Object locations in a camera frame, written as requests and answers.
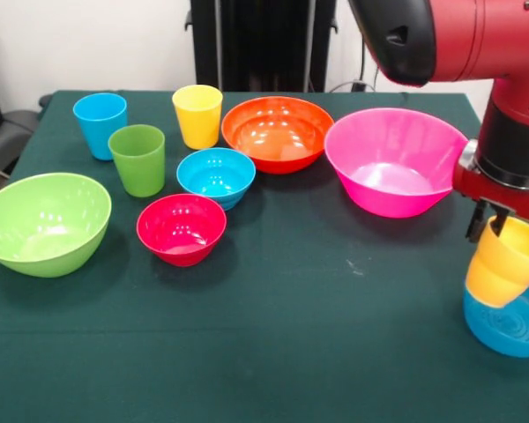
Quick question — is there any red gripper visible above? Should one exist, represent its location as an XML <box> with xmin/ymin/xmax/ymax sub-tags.
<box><xmin>451</xmin><ymin>165</ymin><xmax>529</xmax><ymax>242</ymax></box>

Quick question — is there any short yellow cup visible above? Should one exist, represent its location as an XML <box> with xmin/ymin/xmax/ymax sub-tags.
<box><xmin>473</xmin><ymin>215</ymin><xmax>529</xmax><ymax>283</ymax></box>
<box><xmin>465</xmin><ymin>257</ymin><xmax>529</xmax><ymax>308</ymax></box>

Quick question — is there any dark blue bowl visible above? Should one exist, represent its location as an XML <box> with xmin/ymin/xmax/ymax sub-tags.
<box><xmin>462</xmin><ymin>284</ymin><xmax>529</xmax><ymax>359</ymax></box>

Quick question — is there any large pink bowl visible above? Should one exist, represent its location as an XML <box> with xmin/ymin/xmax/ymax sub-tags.
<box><xmin>324</xmin><ymin>108</ymin><xmax>471</xmax><ymax>219</ymax></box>

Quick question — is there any small red bowl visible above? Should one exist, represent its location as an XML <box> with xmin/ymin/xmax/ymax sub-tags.
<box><xmin>135</xmin><ymin>193</ymin><xmax>228</xmax><ymax>268</ymax></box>

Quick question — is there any orange bowl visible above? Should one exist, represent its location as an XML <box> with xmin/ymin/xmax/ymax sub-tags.
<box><xmin>220</xmin><ymin>96</ymin><xmax>335</xmax><ymax>175</ymax></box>

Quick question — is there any dark green table cloth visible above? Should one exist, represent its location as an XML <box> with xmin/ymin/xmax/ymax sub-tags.
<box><xmin>0</xmin><ymin>90</ymin><xmax>529</xmax><ymax>423</ymax></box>

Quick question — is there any tall yellow cup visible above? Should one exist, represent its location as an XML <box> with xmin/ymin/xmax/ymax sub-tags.
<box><xmin>171</xmin><ymin>84</ymin><xmax>224</xmax><ymax>151</ymax></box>

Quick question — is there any green cup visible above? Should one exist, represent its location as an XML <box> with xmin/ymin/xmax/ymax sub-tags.
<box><xmin>108</xmin><ymin>124</ymin><xmax>167</xmax><ymax>198</ymax></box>

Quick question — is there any blue cup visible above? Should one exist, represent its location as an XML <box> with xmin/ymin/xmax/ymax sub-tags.
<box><xmin>72</xmin><ymin>92</ymin><xmax>129</xmax><ymax>161</ymax></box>

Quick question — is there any large green bowl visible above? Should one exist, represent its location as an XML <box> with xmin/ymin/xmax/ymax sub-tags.
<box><xmin>0</xmin><ymin>172</ymin><xmax>113</xmax><ymax>278</ymax></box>

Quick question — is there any black chair base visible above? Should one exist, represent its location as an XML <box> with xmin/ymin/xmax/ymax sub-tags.
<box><xmin>0</xmin><ymin>108</ymin><xmax>41</xmax><ymax>177</ymax></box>

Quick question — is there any black hanging cable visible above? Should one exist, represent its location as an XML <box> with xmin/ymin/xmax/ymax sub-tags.
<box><xmin>359</xmin><ymin>37</ymin><xmax>383</xmax><ymax>92</ymax></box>

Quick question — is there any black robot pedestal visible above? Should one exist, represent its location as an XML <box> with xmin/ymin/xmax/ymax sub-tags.
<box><xmin>189</xmin><ymin>0</ymin><xmax>339</xmax><ymax>93</ymax></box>

